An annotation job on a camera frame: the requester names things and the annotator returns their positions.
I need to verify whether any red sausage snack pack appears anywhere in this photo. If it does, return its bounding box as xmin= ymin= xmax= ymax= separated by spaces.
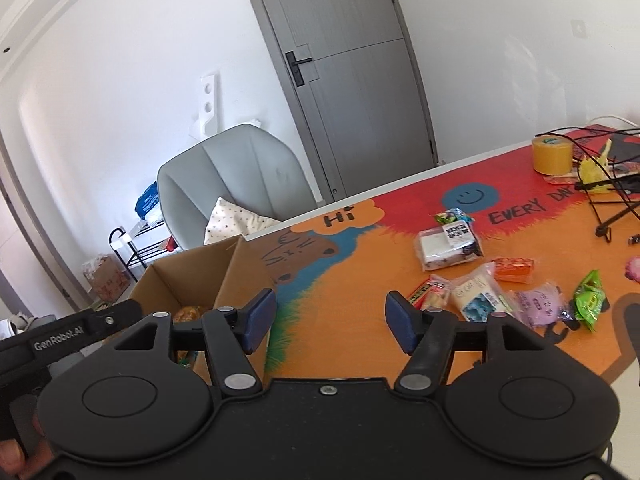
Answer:
xmin=408 ymin=274 xmax=451 ymax=311

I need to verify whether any rice cracker pack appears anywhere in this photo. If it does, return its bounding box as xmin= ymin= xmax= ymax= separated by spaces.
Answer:
xmin=172 ymin=306 xmax=203 ymax=323

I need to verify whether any long white blue snack pack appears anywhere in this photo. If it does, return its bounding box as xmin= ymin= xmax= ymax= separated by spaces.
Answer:
xmin=450 ymin=263 xmax=515 ymax=323

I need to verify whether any white cake black label pack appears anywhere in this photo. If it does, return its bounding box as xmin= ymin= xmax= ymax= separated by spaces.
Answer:
xmin=416 ymin=220 xmax=484 ymax=271

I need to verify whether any small blue green snack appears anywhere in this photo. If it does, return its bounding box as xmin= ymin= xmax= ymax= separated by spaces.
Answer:
xmin=434 ymin=208 xmax=474 ymax=226

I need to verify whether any purple mochi snack pack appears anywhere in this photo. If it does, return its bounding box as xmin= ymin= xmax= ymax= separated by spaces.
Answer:
xmin=510 ymin=281 xmax=575 ymax=328

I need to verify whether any green candy pack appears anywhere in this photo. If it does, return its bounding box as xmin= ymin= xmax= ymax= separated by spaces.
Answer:
xmin=573 ymin=269 xmax=608 ymax=333

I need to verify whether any person's hand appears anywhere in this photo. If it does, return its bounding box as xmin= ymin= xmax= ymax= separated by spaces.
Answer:
xmin=1 ymin=413 xmax=55 ymax=480

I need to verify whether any brown cardboard box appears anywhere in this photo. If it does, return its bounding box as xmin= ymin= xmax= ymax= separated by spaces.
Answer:
xmin=131 ymin=236 xmax=276 ymax=396

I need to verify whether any white dotted cushion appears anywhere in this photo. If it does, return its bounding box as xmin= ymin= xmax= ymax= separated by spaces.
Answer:
xmin=204 ymin=197 xmax=280 ymax=245

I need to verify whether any small brown floor box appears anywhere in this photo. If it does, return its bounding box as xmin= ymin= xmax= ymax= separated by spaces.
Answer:
xmin=81 ymin=255 xmax=130 ymax=302

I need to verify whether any orange jelly pack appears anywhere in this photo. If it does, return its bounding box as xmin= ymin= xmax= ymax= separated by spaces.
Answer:
xmin=491 ymin=257 xmax=535 ymax=284

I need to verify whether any black shoe rack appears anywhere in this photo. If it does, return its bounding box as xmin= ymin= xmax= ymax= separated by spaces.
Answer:
xmin=108 ymin=220 xmax=171 ymax=283

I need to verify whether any grey armchair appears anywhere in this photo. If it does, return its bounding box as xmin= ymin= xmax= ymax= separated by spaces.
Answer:
xmin=156 ymin=124 xmax=317 ymax=250

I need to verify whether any blue plastic bag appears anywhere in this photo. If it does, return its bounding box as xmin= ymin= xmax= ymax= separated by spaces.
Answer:
xmin=134 ymin=182 xmax=160 ymax=220

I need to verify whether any colourful cartoon table mat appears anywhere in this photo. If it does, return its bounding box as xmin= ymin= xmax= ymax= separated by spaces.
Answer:
xmin=249 ymin=123 xmax=640 ymax=386

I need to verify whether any white board with holes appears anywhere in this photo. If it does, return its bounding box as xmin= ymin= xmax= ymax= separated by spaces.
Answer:
xmin=190 ymin=73 xmax=218 ymax=142

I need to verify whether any yellow tape roll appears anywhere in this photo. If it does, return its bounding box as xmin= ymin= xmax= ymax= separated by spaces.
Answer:
xmin=532 ymin=136 xmax=573 ymax=177

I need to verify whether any pink small toy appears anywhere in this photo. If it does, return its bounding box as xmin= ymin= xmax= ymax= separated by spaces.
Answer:
xmin=625 ymin=257 xmax=640 ymax=283

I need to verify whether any yellow crumpled wrapper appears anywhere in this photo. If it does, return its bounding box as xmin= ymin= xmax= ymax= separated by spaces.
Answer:
xmin=577 ymin=140 xmax=612 ymax=194

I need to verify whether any grey door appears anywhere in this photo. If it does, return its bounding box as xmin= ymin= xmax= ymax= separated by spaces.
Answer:
xmin=250 ymin=0 xmax=438 ymax=202

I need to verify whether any black wire stand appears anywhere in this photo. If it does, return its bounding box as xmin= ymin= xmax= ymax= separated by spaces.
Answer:
xmin=534 ymin=122 xmax=639 ymax=243

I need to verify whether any black door handle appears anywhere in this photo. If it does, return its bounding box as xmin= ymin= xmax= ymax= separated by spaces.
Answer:
xmin=285 ymin=51 xmax=314 ymax=88

